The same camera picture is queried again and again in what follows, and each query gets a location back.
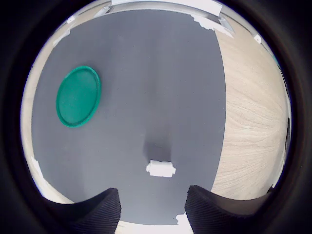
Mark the small white plastic terminal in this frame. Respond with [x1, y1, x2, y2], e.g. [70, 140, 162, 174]
[145, 159, 177, 178]

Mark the round green lid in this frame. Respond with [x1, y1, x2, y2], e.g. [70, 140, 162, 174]
[56, 65, 102, 128]

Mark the white tape strip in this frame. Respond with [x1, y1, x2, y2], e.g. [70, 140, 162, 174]
[175, 213, 194, 226]
[52, 26, 72, 47]
[191, 13, 215, 31]
[30, 155, 46, 186]

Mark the dark grey mat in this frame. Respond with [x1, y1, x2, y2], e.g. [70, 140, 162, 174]
[31, 9, 229, 226]

